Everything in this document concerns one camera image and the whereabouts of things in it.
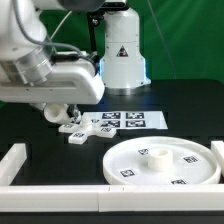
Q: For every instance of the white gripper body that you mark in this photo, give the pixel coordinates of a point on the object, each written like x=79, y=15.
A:
x=68, y=83

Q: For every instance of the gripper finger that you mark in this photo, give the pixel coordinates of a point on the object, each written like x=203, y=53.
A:
x=39, y=106
x=74, y=112

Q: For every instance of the white round table top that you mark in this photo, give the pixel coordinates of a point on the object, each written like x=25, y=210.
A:
x=159, y=160

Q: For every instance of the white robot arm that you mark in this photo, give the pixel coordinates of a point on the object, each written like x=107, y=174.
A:
x=28, y=55

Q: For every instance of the white cross-shaped table base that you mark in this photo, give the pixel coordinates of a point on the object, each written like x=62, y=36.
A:
x=79, y=133

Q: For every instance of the white sheet with markers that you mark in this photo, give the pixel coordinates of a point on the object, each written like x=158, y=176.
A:
x=130, y=119

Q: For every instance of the white left fence bar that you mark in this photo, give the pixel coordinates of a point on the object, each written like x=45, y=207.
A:
x=11, y=163

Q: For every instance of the white front fence bar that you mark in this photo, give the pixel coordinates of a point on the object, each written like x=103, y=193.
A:
x=112, y=198

